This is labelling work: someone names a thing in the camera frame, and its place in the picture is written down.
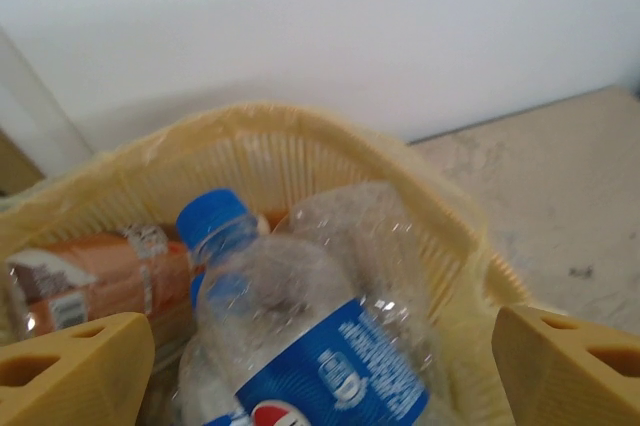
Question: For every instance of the yellow translucent bin liner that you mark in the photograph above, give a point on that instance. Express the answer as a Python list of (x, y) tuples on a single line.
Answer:
[(440, 171)]

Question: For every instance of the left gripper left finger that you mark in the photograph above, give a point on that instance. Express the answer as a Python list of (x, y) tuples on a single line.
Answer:
[(65, 381)]

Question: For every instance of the brown Nescafe coffee bottle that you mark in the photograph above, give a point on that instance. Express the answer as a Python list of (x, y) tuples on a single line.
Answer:
[(110, 281)]

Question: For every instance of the wooden door frame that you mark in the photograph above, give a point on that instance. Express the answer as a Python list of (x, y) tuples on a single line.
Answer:
[(17, 166)]

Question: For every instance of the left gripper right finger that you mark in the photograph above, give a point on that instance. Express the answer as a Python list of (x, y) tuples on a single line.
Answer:
[(575, 381)]

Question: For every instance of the Pepsi bottle blue cap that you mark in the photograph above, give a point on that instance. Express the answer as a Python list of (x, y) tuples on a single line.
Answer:
[(300, 306), (205, 376)]

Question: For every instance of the crushed clear unlabelled bottle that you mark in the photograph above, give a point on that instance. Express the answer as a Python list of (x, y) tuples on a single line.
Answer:
[(380, 246)]

